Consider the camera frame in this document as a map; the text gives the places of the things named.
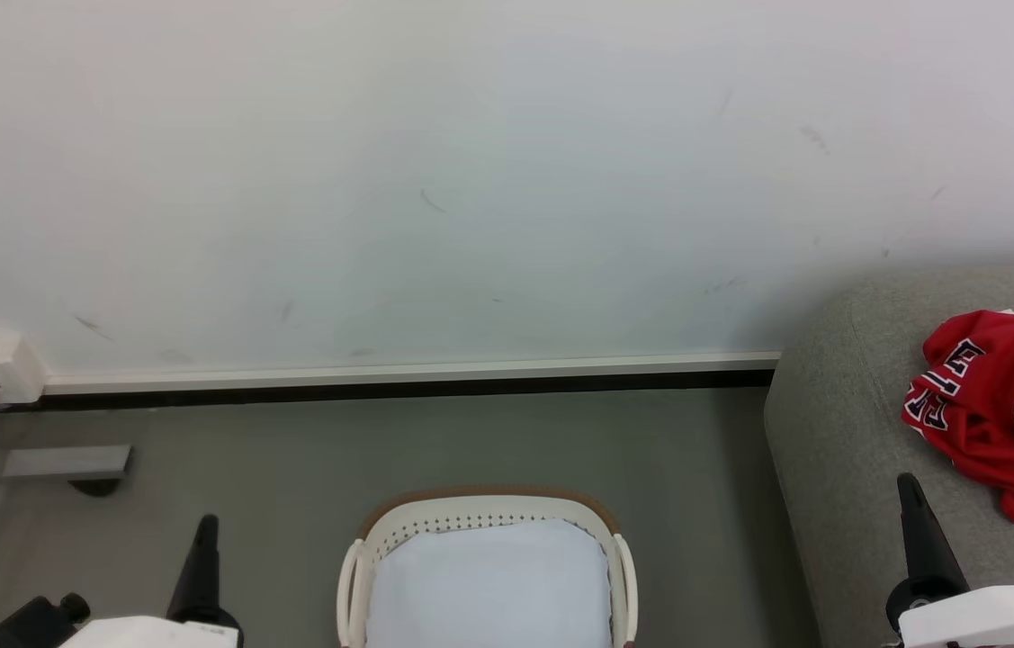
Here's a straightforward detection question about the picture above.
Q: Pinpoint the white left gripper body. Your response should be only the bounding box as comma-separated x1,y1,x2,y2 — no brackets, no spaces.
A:
61,616,238,648

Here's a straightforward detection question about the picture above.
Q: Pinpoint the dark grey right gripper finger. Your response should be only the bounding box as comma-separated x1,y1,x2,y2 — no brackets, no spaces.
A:
885,472,968,633

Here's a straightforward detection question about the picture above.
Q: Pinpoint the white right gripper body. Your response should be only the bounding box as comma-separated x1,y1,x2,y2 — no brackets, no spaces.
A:
898,584,1014,648

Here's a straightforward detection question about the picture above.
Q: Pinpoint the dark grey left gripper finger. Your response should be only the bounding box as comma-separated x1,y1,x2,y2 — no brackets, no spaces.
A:
166,514,244,648

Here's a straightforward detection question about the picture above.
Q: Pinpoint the red and white jersey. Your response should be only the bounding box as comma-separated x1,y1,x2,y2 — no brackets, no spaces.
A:
901,309,1014,525

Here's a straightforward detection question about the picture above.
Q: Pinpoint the white plastic laundry basket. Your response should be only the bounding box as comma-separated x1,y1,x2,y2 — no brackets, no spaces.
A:
336,486,640,648

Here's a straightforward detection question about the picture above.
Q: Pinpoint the grey fabric sofa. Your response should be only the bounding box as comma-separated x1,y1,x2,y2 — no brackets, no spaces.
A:
763,265,1014,648

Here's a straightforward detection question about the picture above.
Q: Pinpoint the white and black baseboard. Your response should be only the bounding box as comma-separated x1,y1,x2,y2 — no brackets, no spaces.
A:
0,352,783,413

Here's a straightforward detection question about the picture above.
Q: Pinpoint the light blue cloth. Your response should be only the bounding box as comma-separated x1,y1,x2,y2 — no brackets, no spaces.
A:
365,519,613,648

